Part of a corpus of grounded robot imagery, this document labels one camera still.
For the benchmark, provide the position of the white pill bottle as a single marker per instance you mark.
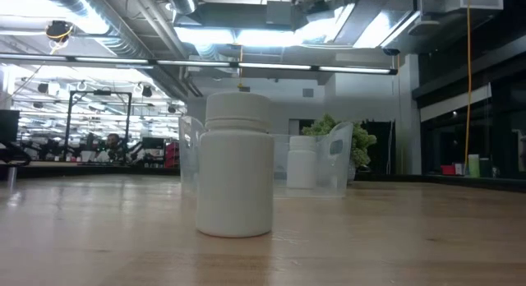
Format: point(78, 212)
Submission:
point(235, 175)
point(301, 162)

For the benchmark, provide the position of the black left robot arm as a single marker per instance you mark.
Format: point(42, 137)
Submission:
point(14, 156)

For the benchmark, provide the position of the clear plastic basket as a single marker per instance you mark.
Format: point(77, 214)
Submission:
point(320, 183)

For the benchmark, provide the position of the long linear ceiling light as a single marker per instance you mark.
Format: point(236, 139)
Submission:
point(271, 66)

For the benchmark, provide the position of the red tool cabinet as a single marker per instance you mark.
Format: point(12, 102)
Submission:
point(172, 154)

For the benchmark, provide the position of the person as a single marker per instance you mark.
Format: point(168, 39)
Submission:
point(111, 148)

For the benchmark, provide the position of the red box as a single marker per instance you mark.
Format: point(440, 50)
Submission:
point(448, 169)

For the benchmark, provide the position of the white and blue box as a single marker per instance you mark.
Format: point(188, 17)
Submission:
point(459, 168)

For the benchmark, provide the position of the light green canister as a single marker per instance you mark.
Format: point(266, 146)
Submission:
point(473, 164)

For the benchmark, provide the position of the dark green canister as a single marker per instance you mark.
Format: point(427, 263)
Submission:
point(485, 167)

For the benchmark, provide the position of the grey ventilation unit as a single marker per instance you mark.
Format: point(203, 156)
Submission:
point(460, 0)

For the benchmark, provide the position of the black monitor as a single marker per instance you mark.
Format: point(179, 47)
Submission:
point(8, 125)

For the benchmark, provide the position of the silver round air duct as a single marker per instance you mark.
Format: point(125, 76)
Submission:
point(183, 0)
point(102, 27)

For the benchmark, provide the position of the black rig frame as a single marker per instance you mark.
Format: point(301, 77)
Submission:
point(98, 93)

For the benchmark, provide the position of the black aluminium table frame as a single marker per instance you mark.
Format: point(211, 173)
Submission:
point(82, 171)

